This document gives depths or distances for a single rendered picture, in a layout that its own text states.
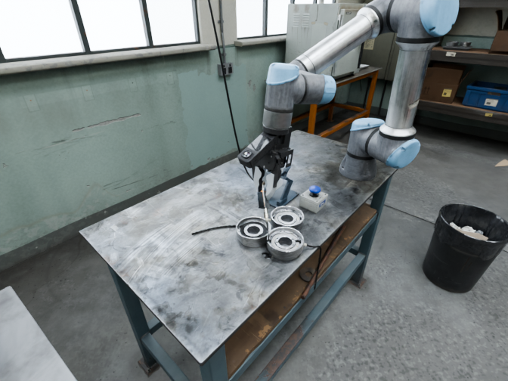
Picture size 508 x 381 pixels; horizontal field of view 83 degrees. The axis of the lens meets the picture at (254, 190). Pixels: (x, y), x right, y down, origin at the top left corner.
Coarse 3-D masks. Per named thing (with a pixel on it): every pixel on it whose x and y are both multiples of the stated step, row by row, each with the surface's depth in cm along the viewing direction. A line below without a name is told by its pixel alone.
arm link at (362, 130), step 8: (360, 120) 111; (368, 120) 110; (376, 120) 110; (352, 128) 112; (360, 128) 108; (368, 128) 106; (376, 128) 106; (352, 136) 112; (360, 136) 109; (368, 136) 106; (352, 144) 113; (360, 144) 110; (352, 152) 114; (360, 152) 112
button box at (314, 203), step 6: (306, 192) 101; (300, 198) 100; (306, 198) 98; (312, 198) 98; (318, 198) 98; (324, 198) 99; (300, 204) 101; (306, 204) 99; (312, 204) 97; (318, 204) 97; (324, 204) 101; (312, 210) 98; (318, 210) 99
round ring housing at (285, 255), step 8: (272, 232) 85; (280, 232) 85; (288, 232) 85; (296, 232) 84; (280, 240) 84; (288, 240) 84; (272, 248) 79; (280, 248) 80; (288, 248) 80; (280, 256) 78; (288, 256) 78; (296, 256) 80
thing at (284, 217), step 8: (280, 208) 95; (288, 208) 95; (296, 208) 94; (272, 216) 92; (280, 216) 92; (288, 216) 93; (272, 224) 90; (280, 224) 87; (288, 224) 89; (296, 224) 87
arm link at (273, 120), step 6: (264, 108) 75; (264, 114) 74; (270, 114) 72; (276, 114) 72; (282, 114) 72; (288, 114) 72; (264, 120) 74; (270, 120) 73; (276, 120) 72; (282, 120) 72; (288, 120) 73; (270, 126) 73; (276, 126) 73; (282, 126) 73; (288, 126) 74
